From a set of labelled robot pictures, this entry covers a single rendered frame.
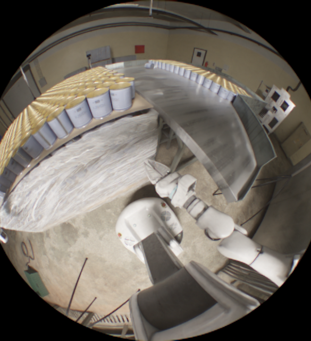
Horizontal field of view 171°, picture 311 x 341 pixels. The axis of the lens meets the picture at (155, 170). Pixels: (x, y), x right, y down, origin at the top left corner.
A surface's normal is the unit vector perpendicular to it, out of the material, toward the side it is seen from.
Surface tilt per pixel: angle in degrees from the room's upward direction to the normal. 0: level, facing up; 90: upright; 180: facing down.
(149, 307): 57
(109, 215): 0
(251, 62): 90
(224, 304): 71
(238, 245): 44
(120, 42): 90
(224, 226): 22
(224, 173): 0
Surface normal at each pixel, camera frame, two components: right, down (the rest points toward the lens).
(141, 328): -0.53, -0.85
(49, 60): 0.51, 0.80
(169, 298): -0.48, -0.85
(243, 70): -0.86, 0.44
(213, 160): 0.05, -0.42
